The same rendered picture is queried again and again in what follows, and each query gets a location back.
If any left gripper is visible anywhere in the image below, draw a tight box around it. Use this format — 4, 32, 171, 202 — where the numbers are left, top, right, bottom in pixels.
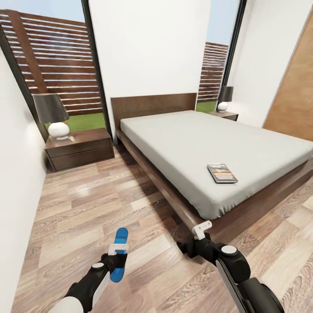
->
101, 253, 128, 271

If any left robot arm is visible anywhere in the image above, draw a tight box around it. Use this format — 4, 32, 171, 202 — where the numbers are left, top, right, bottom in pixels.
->
48, 243, 129, 313

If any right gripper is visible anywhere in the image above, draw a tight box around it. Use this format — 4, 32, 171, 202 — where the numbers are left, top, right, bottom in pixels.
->
176, 232, 212, 260

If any sandal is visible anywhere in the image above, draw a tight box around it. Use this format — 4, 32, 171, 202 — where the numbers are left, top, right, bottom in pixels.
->
110, 227, 128, 283

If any hardback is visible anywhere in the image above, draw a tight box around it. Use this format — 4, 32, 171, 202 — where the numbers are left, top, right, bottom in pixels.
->
207, 164, 238, 183

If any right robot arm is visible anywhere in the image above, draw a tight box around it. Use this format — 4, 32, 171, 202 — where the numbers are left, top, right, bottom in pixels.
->
176, 220, 285, 313

